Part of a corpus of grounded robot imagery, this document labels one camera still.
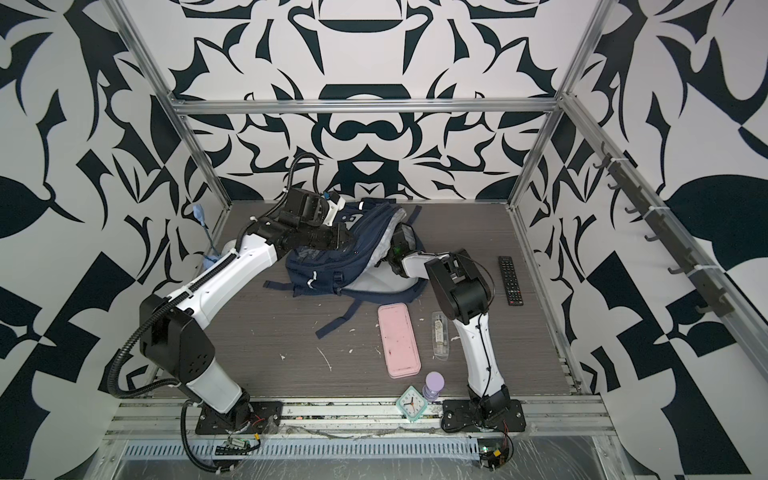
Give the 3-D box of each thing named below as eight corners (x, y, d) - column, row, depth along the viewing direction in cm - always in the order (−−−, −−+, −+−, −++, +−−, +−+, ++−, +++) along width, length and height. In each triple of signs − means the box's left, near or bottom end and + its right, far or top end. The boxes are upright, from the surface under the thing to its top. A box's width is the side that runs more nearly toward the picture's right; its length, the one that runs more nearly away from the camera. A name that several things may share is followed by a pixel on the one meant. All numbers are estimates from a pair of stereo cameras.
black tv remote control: (507, 306, 97) (511, 300, 94) (495, 262, 107) (498, 256, 104) (521, 306, 97) (525, 300, 94) (507, 262, 107) (511, 256, 104)
